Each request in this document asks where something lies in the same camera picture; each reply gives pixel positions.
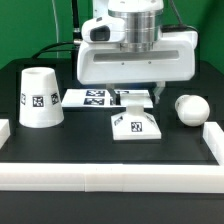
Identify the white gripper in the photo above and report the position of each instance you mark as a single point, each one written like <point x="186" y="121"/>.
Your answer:
<point x="172" y="58"/>

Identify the white lamp base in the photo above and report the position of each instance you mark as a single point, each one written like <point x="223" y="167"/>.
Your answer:
<point x="135" y="123"/>

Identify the white lamp bulb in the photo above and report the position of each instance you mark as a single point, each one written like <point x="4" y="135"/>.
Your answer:
<point x="192" y="110"/>

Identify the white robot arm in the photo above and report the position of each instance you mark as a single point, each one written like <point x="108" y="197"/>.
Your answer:
<point x="129" y="44"/>

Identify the white lamp shade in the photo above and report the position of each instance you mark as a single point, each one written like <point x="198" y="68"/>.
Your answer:
<point x="40" y="104"/>

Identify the white marker tag board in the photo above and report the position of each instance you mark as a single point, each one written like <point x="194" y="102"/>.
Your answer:
<point x="102" y="99"/>

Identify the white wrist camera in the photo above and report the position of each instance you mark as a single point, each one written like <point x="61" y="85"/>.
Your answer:
<point x="104" y="29"/>

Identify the white front wall bar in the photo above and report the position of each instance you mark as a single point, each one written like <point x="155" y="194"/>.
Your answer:
<point x="111" y="178"/>

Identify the white left wall bar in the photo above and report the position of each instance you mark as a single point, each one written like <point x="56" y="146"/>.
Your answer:
<point x="4" y="131"/>

